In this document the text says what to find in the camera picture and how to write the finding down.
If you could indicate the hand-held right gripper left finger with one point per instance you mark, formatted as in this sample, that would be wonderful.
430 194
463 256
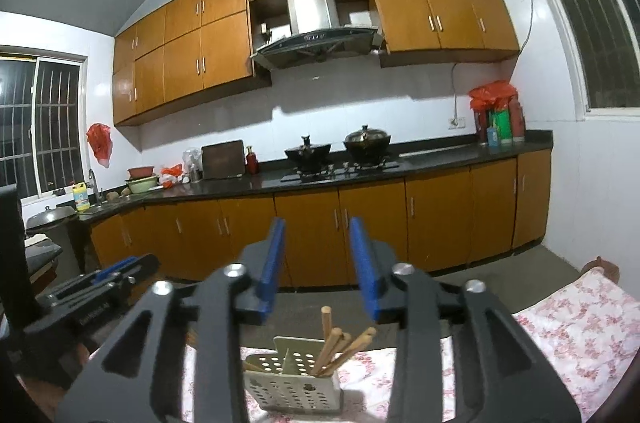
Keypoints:
272 263

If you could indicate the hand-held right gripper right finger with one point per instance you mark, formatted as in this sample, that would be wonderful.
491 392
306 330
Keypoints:
362 273

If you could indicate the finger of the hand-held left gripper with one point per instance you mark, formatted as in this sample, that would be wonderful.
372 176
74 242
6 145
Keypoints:
120 265
90 290

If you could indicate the wooden chopstick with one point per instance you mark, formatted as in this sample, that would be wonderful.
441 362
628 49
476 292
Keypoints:
324 333
331 345
355 345
252 366
341 347

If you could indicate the white perforated utensil holder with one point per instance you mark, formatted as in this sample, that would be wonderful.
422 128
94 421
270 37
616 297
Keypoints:
290 388

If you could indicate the wooden lower kitchen cabinets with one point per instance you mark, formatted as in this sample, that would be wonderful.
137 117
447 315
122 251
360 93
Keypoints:
310 228

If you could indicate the wooden kitchen cabinets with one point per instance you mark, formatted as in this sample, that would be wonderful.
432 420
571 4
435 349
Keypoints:
200 53
310 228

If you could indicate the yellow detergent bottle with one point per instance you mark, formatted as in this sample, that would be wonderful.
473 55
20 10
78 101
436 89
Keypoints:
81 200

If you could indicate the pale green bowl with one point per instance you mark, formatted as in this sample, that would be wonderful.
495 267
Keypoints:
142 185

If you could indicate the metal pot lid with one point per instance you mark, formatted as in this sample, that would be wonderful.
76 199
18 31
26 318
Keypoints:
50 217

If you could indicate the dark upright panel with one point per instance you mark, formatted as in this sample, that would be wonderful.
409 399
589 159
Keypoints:
12 253

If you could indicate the metal faucet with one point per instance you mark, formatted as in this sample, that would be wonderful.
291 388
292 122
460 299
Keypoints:
92 180

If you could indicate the red bowl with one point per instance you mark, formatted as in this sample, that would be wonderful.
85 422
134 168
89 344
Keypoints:
141 172

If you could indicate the black gas stove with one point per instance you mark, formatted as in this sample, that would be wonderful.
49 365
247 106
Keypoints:
320 175

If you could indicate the small red bottle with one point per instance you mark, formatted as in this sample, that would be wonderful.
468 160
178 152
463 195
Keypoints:
252 163

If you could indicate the red and white plastic bag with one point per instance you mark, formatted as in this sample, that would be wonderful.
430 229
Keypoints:
172 173

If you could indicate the dark wooden cutting board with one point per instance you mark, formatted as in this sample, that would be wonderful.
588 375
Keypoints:
222 160

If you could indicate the clear glass jar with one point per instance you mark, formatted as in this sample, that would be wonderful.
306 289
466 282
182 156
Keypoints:
192 163

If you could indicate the hanging red plastic bag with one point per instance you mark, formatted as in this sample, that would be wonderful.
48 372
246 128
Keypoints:
99 140

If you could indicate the black wok with lid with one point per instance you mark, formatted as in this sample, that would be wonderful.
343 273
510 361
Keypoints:
367 143

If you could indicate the black kitchen countertop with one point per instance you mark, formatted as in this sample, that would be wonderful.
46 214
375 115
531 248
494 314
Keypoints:
450 158

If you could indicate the barred window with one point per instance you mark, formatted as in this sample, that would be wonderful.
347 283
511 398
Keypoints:
590 18
50 128

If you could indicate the blue bottle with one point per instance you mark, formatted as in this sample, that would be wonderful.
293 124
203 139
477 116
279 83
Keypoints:
493 138

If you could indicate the slim red bottle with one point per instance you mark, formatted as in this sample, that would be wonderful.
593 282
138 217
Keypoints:
480 125

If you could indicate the green bottle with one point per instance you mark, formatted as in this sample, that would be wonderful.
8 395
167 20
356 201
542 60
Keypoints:
502 128

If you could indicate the tall red canister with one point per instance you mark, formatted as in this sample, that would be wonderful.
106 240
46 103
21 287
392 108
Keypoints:
517 123

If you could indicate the red floral tablecloth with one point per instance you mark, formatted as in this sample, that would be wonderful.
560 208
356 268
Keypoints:
575 328

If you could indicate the red plastic bag over bottles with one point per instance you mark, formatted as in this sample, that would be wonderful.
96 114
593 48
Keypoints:
492 95

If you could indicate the wooden upper kitchen cabinets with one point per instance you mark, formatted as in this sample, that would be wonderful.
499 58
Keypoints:
200 53

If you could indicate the brown wooden furniture corner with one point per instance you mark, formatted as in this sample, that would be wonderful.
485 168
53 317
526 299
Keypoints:
602 268

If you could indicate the steel range hood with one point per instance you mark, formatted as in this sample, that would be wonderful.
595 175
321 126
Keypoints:
310 13

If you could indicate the white box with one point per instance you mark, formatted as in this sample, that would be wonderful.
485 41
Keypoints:
361 19

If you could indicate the white wall socket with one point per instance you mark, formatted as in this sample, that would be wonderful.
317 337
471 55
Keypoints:
456 122

